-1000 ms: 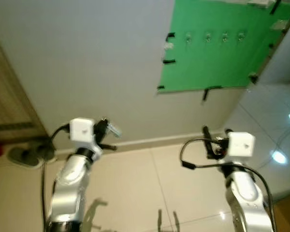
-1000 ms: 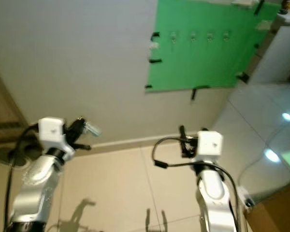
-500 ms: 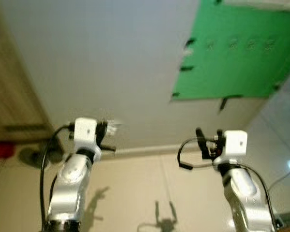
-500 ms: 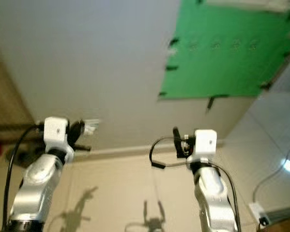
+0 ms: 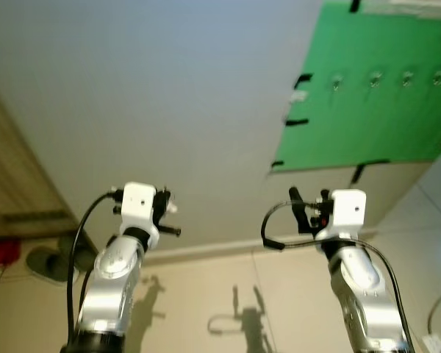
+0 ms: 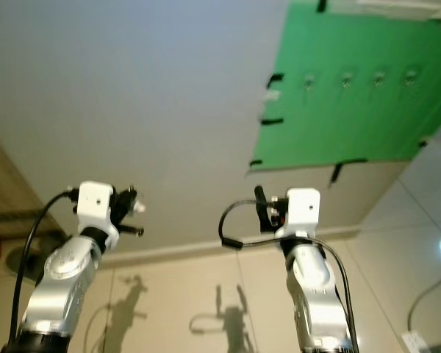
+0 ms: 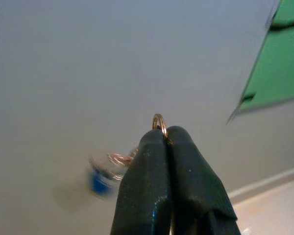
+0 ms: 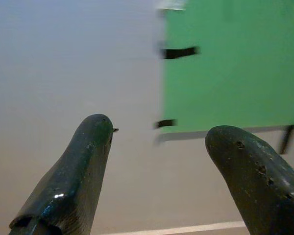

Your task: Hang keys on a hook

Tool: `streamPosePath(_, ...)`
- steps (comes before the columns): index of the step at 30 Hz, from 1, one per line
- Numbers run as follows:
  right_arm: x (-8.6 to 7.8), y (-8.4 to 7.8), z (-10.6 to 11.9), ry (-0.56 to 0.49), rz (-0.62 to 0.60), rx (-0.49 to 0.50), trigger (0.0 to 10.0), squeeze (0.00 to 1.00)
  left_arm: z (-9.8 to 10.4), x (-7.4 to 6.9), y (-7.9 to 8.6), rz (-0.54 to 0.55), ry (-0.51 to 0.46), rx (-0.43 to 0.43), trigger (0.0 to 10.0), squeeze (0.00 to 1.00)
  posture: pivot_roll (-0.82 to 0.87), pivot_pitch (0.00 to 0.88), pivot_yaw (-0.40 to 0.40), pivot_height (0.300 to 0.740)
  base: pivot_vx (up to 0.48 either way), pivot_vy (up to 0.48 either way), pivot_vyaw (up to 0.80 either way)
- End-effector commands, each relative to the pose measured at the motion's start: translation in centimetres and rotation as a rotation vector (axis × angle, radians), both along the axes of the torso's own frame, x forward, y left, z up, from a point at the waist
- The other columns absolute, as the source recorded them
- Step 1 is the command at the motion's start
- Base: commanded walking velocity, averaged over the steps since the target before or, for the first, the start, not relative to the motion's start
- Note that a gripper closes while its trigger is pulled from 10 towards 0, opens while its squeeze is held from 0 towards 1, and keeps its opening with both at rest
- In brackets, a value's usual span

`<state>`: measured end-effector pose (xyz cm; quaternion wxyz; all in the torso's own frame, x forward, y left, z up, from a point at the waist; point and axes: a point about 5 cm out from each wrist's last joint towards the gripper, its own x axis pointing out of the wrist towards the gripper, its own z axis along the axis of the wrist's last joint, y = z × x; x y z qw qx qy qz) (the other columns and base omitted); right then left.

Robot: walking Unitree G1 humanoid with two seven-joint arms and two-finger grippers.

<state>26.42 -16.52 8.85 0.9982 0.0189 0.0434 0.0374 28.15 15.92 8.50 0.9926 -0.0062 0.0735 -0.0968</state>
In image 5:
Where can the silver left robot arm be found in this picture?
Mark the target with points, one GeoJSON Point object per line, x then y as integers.
{"type": "Point", "coordinates": [110, 287]}

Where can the brown wooden door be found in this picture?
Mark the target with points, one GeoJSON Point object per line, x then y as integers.
{"type": "Point", "coordinates": [15, 176]}

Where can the dark slipper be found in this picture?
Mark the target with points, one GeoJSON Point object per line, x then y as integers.
{"type": "Point", "coordinates": [48, 261]}

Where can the red object on floor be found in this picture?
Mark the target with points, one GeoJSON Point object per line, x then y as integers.
{"type": "Point", "coordinates": [0, 252]}

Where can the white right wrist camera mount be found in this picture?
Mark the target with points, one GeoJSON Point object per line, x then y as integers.
{"type": "Point", "coordinates": [349, 209]}

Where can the black tape strip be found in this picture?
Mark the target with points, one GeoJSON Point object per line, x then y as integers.
{"type": "Point", "coordinates": [276, 164]}
{"type": "Point", "coordinates": [297, 122]}
{"type": "Point", "coordinates": [303, 79]}
{"type": "Point", "coordinates": [361, 170]}
{"type": "Point", "coordinates": [354, 5]}

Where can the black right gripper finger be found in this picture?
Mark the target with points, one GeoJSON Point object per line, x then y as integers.
{"type": "Point", "coordinates": [298, 207]}

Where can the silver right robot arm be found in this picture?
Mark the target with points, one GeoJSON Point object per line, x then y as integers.
{"type": "Point", "coordinates": [360, 294]}

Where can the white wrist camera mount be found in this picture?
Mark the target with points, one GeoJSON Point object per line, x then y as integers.
{"type": "Point", "coordinates": [140, 206]}
{"type": "Point", "coordinates": [349, 209]}

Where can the green wall board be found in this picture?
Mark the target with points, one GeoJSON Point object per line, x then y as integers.
{"type": "Point", "coordinates": [382, 118]}

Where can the white tape piece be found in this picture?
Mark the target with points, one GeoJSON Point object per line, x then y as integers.
{"type": "Point", "coordinates": [299, 96]}

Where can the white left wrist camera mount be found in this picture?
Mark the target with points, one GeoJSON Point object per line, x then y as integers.
{"type": "Point", "coordinates": [140, 206]}

